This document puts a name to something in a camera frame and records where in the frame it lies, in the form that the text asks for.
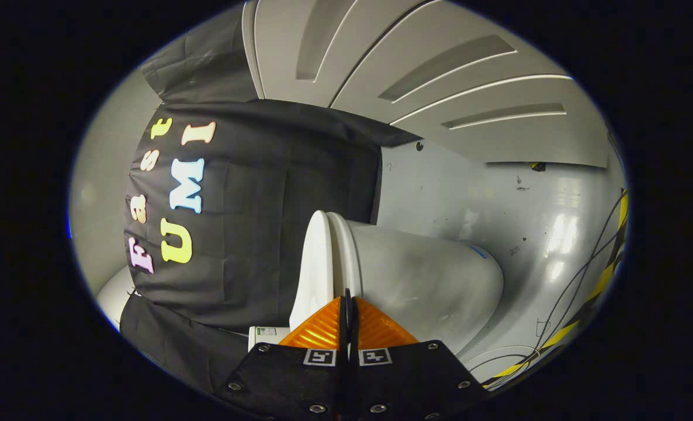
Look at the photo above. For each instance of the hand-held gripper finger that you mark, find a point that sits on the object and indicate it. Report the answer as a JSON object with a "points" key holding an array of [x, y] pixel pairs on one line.
{"points": [[353, 380], [342, 380]]}

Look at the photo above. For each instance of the white toilet lid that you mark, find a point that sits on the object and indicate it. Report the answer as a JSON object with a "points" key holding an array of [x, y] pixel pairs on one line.
{"points": [[314, 269]]}

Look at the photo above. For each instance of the black backdrop cloth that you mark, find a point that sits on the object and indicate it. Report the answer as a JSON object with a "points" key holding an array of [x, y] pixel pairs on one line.
{"points": [[253, 234]]}

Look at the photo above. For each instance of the yellow black floor tape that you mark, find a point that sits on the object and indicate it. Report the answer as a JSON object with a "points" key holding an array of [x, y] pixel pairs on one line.
{"points": [[603, 280]]}

